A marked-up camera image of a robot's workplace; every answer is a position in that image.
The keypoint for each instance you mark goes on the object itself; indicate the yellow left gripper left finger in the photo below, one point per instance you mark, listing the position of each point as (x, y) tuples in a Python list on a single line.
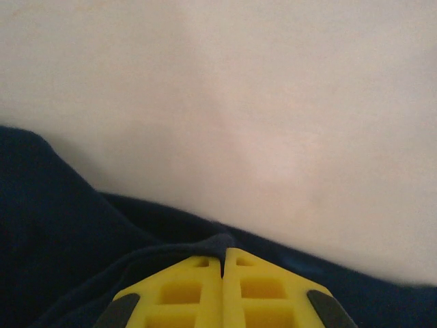
[(177, 297)]

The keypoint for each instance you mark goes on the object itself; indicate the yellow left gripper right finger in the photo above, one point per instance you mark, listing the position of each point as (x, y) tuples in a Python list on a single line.
[(266, 294)]

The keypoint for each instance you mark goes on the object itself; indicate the navy blue t-shirt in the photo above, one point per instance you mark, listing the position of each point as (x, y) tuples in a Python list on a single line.
[(51, 239)]

